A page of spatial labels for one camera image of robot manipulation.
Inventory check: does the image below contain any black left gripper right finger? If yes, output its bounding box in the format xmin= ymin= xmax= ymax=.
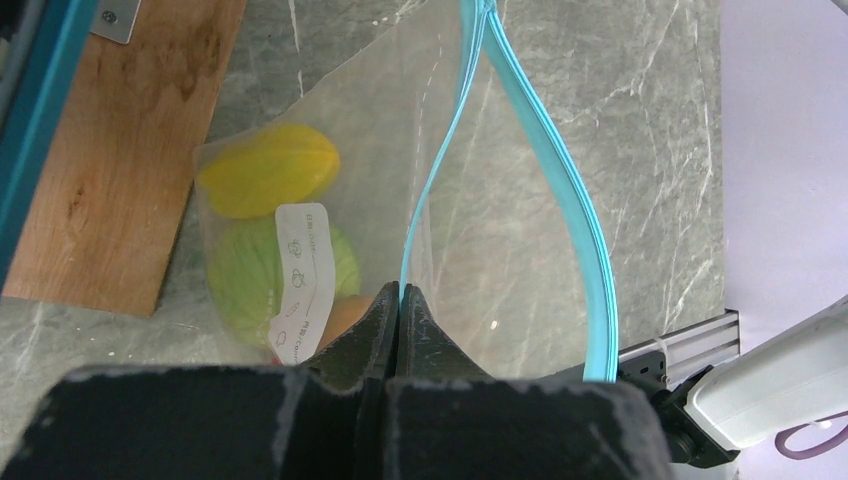
xmin=385 ymin=284 xmax=677 ymax=480

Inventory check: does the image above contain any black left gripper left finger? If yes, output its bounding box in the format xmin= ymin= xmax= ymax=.
xmin=1 ymin=282 xmax=399 ymax=479

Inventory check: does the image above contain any green toy cabbage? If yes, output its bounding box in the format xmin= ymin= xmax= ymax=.
xmin=207 ymin=217 xmax=362 ymax=353

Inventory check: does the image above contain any clear zip top bag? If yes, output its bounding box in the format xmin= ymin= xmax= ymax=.
xmin=195 ymin=1 xmax=619 ymax=382

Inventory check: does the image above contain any yellow-green toy starfruit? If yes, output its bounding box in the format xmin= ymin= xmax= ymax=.
xmin=197 ymin=124 xmax=341 ymax=219

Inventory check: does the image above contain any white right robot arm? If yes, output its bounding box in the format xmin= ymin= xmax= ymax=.
xmin=651 ymin=298 xmax=847 ymax=469

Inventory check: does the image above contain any pink toy peach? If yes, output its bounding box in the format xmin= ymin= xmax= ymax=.
xmin=316 ymin=295 xmax=374 ymax=352

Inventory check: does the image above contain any wooden board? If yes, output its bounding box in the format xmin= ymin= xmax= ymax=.
xmin=2 ymin=1 xmax=245 ymax=317

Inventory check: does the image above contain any dark grey network switch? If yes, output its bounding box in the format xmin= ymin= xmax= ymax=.
xmin=1 ymin=0 xmax=98 ymax=282

